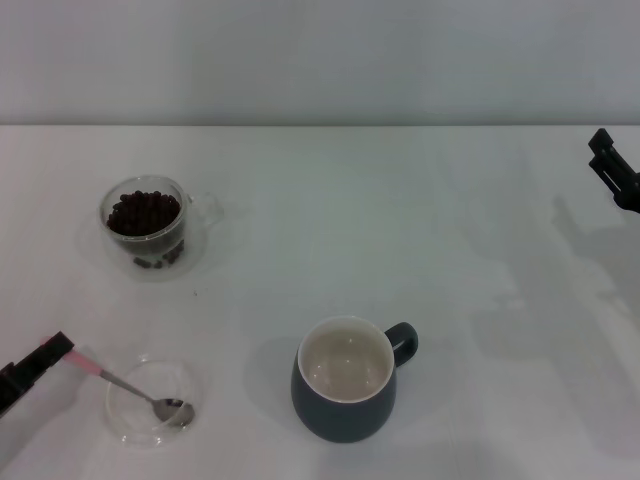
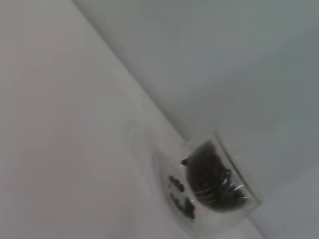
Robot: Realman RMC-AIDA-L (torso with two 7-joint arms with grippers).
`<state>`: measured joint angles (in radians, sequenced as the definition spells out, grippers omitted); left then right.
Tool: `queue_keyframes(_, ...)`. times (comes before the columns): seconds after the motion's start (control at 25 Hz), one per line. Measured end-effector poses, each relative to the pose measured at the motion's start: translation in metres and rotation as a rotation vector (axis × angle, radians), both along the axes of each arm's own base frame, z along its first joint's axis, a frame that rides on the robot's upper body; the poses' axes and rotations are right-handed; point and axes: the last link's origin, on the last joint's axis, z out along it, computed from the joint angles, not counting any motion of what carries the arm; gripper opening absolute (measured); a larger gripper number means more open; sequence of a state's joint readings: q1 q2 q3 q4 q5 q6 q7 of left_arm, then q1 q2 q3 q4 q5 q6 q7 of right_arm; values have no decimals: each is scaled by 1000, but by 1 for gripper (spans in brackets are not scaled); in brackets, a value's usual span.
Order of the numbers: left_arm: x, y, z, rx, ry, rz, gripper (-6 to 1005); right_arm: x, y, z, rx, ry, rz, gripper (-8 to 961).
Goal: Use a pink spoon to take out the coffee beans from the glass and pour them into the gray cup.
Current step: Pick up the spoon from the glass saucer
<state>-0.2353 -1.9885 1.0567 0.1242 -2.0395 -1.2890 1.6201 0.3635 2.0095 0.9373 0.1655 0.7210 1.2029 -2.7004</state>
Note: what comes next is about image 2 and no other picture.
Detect clear glass handled cup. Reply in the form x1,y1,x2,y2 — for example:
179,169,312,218
178,130,263,223

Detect dark coffee beans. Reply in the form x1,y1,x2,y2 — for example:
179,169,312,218
168,141,249,220

